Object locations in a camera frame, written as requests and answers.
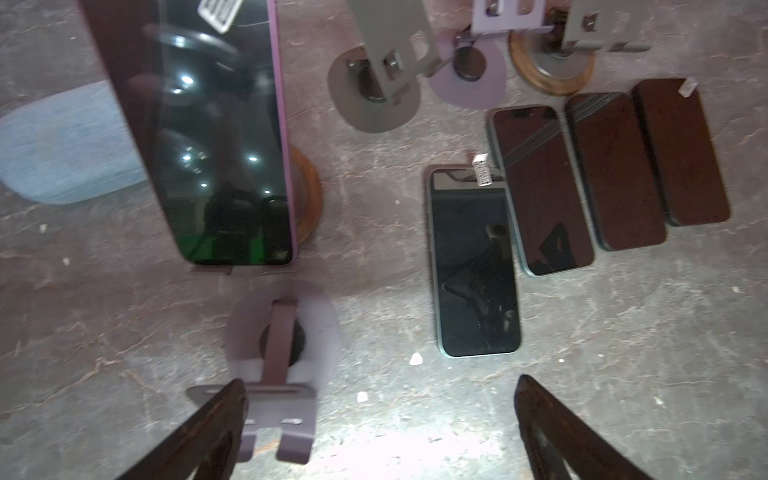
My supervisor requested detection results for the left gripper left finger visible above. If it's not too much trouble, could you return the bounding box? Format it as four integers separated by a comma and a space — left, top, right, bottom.
120, 379, 247, 479

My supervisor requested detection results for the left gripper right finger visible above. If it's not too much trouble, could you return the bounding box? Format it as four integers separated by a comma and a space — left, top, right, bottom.
514, 374, 649, 480

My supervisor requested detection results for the purple grey stand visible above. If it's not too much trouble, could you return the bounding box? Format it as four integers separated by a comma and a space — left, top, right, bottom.
224, 279, 342, 464

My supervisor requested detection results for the phone with white sticker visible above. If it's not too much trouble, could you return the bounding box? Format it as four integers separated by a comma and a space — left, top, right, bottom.
632, 77, 731, 226

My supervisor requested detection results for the grey round stand front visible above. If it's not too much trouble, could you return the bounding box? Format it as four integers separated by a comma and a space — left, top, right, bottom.
428, 0, 548, 110

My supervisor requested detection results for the dark round stand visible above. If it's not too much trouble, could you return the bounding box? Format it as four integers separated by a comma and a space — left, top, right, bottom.
327, 0, 443, 133

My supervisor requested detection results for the wooden base stand left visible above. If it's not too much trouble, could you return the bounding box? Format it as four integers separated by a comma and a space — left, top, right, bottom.
290, 145, 324, 244

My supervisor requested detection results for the light blue flat stand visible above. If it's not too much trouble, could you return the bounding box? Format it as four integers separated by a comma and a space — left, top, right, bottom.
1, 80, 147, 205

